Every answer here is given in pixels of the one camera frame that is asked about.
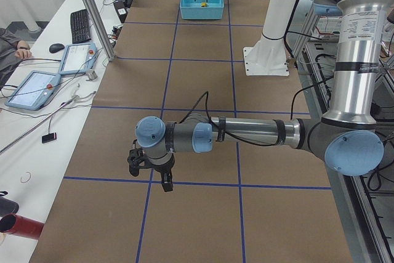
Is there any seated person's hand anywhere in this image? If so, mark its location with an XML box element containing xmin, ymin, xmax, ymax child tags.
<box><xmin>15</xmin><ymin>40</ymin><xmax>32</xmax><ymax>60</ymax></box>

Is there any light blue plastic bin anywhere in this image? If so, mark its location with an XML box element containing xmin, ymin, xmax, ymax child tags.
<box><xmin>180</xmin><ymin>0</ymin><xmax>224</xmax><ymax>20</ymax></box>

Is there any small black sensor device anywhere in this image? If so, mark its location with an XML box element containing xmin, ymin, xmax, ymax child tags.
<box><xmin>41</xmin><ymin>132</ymin><xmax>57</xmax><ymax>144</ymax></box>

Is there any black keyboard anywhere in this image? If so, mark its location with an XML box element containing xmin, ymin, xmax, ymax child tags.
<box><xmin>70</xmin><ymin>9</ymin><xmax>91</xmax><ymax>44</ymax></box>

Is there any upper teach pendant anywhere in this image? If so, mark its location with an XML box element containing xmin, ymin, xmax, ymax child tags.
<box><xmin>58</xmin><ymin>42</ymin><xmax>98</xmax><ymax>76</ymax></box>

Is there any teach pendant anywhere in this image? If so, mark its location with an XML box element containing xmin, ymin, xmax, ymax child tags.
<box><xmin>58</xmin><ymin>42</ymin><xmax>98</xmax><ymax>76</ymax></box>
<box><xmin>5</xmin><ymin>70</ymin><xmax>62</xmax><ymax>110</ymax></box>

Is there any black computer mouse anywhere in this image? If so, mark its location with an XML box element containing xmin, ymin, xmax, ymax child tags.
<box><xmin>49</xmin><ymin>43</ymin><xmax>65</xmax><ymax>54</ymax></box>

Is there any lower teach pendant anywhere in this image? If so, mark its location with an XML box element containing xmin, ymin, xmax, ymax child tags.
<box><xmin>5</xmin><ymin>70</ymin><xmax>62</xmax><ymax>110</ymax></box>

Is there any red bottle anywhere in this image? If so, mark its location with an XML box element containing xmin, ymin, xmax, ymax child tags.
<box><xmin>1</xmin><ymin>213</ymin><xmax>44</xmax><ymax>240</ymax></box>

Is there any long metal rod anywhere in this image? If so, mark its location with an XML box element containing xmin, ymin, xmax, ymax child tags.
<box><xmin>0</xmin><ymin>95</ymin><xmax>78</xmax><ymax>154</ymax></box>

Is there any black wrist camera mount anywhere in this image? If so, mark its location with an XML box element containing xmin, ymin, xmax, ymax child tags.
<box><xmin>127</xmin><ymin>139</ymin><xmax>151</xmax><ymax>177</ymax></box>

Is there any white pedestal column base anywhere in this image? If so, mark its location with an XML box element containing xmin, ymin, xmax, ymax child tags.
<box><xmin>243</xmin><ymin>0</ymin><xmax>296</xmax><ymax>76</ymax></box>

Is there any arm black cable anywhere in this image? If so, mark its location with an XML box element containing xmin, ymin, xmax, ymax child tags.
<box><xmin>178</xmin><ymin>91</ymin><xmax>332</xmax><ymax>147</ymax></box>

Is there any aluminium frame post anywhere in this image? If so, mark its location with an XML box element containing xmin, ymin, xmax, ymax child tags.
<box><xmin>82</xmin><ymin>0</ymin><xmax>115</xmax><ymax>62</ymax></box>

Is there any aluminium side frame rack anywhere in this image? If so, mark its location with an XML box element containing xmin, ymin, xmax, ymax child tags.
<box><xmin>295</xmin><ymin>13</ymin><xmax>394</xmax><ymax>263</ymax></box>

